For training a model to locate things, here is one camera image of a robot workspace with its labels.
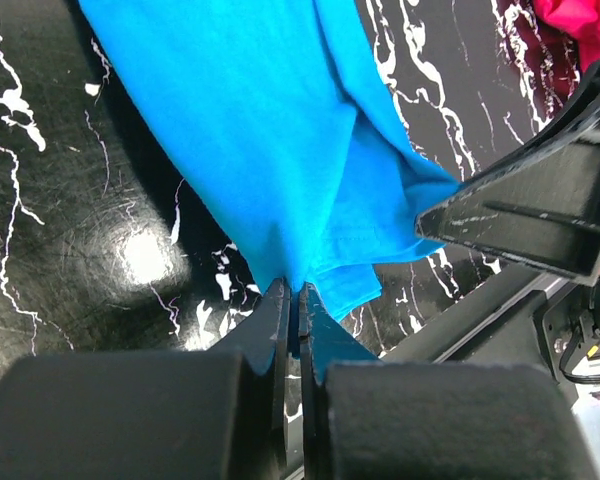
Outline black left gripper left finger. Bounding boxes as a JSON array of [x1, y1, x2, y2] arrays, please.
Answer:
[[0, 280, 290, 479]]

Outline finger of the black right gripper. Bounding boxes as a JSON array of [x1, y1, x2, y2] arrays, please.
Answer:
[[415, 60, 600, 286]]

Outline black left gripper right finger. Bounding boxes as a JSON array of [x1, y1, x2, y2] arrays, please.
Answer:
[[299, 286, 599, 479]]

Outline blue t shirt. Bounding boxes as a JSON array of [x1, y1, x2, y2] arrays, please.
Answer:
[[77, 0, 464, 324]]

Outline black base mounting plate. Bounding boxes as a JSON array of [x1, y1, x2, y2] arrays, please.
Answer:
[[298, 267, 600, 391]]

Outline magenta t shirt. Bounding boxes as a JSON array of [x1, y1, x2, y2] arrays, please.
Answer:
[[533, 0, 600, 71]]

